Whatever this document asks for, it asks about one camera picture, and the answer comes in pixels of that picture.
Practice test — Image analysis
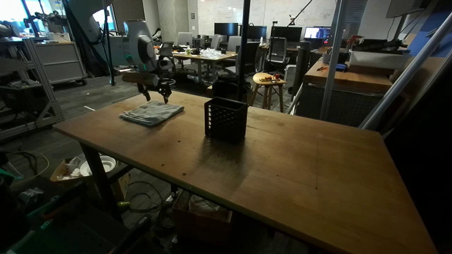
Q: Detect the white drawer cabinet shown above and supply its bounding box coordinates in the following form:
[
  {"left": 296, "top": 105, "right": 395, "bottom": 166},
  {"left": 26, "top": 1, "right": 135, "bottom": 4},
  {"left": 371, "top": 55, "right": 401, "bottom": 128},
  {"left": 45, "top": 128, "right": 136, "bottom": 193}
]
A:
[{"left": 33, "top": 41, "right": 88, "bottom": 86}]

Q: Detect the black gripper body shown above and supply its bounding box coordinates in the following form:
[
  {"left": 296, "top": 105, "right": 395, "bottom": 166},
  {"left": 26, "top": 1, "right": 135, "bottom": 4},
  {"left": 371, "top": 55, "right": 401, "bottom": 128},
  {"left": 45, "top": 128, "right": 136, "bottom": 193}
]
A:
[{"left": 146, "top": 53, "right": 176, "bottom": 91}]

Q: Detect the computer monitor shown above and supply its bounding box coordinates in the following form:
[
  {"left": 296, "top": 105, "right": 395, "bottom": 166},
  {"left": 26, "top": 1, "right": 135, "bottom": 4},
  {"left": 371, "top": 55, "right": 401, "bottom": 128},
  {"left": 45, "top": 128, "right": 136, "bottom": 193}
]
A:
[
  {"left": 213, "top": 21, "right": 241, "bottom": 38},
  {"left": 245, "top": 24, "right": 268, "bottom": 42},
  {"left": 269, "top": 25, "right": 303, "bottom": 43},
  {"left": 302, "top": 25, "right": 333, "bottom": 42}
]

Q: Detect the round wooden stool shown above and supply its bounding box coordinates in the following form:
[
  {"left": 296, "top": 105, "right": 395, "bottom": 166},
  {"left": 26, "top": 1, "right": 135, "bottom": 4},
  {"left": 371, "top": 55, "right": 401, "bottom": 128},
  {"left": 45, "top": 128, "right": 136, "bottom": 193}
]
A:
[{"left": 249, "top": 70, "right": 286, "bottom": 111}]

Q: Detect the silver tripod leg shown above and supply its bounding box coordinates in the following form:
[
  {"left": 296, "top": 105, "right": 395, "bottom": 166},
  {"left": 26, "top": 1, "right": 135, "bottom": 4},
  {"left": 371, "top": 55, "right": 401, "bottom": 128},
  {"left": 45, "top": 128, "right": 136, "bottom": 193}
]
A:
[
  {"left": 319, "top": 0, "right": 348, "bottom": 121},
  {"left": 358, "top": 11, "right": 452, "bottom": 132}
]

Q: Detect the black floor cable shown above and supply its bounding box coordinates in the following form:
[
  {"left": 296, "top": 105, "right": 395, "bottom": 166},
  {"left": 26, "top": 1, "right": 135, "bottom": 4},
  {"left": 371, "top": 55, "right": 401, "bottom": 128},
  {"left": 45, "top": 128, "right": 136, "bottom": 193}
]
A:
[{"left": 125, "top": 180, "right": 166, "bottom": 214}]

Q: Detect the large cardboard box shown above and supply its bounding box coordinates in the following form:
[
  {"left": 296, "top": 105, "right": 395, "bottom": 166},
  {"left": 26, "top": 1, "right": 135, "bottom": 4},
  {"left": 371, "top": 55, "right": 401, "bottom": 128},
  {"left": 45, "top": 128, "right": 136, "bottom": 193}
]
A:
[{"left": 170, "top": 189, "right": 234, "bottom": 242}]

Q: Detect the yellow-green wrist camera box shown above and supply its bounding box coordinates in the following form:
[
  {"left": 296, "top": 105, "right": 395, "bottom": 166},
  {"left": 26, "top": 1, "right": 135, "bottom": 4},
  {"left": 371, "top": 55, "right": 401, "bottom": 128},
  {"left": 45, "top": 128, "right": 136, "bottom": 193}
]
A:
[{"left": 119, "top": 69, "right": 145, "bottom": 87}]

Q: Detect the white round plate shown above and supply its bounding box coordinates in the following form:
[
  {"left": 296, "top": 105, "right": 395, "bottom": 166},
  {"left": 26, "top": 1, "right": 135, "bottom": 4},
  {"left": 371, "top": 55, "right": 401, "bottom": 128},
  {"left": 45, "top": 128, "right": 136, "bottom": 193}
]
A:
[{"left": 78, "top": 153, "right": 117, "bottom": 179}]

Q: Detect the wooden workbench with drawers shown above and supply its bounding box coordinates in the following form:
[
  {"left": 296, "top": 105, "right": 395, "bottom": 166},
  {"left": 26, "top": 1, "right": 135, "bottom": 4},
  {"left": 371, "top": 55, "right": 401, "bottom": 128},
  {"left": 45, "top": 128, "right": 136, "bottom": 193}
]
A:
[{"left": 295, "top": 57, "right": 396, "bottom": 128}]

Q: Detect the wooden office desk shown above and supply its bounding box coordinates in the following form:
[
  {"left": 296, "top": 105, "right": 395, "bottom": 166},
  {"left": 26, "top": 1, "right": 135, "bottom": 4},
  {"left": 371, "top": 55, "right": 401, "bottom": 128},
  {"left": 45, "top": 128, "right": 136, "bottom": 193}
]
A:
[{"left": 170, "top": 48, "right": 238, "bottom": 87}]

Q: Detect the black perforated plastic box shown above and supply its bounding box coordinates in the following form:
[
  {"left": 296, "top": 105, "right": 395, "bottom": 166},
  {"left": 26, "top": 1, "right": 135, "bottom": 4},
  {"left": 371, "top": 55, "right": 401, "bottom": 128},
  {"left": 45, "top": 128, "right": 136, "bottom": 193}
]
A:
[{"left": 203, "top": 96, "right": 249, "bottom": 144}]

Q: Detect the grey office chair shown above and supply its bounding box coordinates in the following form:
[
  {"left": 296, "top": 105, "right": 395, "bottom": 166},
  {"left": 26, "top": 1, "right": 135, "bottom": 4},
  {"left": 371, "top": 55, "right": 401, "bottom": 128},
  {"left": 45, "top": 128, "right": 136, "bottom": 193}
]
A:
[{"left": 266, "top": 35, "right": 288, "bottom": 65}]

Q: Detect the black tripod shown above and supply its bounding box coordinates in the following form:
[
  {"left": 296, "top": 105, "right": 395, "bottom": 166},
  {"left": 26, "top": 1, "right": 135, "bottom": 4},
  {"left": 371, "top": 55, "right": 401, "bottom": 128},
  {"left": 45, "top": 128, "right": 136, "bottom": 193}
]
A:
[{"left": 100, "top": 0, "right": 117, "bottom": 89}]

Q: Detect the black vertical pole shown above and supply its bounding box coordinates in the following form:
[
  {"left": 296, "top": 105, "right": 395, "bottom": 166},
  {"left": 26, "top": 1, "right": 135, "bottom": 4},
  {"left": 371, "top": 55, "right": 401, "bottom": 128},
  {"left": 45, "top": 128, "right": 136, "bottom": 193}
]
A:
[{"left": 235, "top": 0, "right": 251, "bottom": 103}]

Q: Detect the grey metal shelf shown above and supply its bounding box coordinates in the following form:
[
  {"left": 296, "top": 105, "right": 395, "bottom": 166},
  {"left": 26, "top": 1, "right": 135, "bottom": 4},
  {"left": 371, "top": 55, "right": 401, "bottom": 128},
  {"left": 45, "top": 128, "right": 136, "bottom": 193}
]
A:
[{"left": 0, "top": 36, "right": 66, "bottom": 142}]

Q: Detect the grey towel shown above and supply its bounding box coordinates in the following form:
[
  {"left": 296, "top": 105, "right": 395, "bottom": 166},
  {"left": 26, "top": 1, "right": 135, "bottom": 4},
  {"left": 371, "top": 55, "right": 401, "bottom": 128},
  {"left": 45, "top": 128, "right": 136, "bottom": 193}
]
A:
[{"left": 118, "top": 100, "right": 186, "bottom": 128}]

